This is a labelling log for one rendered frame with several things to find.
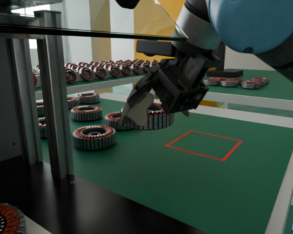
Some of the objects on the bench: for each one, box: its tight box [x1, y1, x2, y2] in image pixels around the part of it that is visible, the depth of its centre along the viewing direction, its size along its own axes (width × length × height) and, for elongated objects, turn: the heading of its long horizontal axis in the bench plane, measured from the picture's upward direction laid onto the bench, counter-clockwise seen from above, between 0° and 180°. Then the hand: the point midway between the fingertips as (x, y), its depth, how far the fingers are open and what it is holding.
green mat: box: [38, 98, 293, 234], centre depth 81 cm, size 94×61×1 cm, turn 55°
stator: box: [73, 125, 116, 150], centre depth 67 cm, size 11×11×4 cm
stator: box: [71, 105, 102, 122], centre depth 91 cm, size 11×11×4 cm
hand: (146, 116), depth 53 cm, fingers closed on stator, 13 cm apart
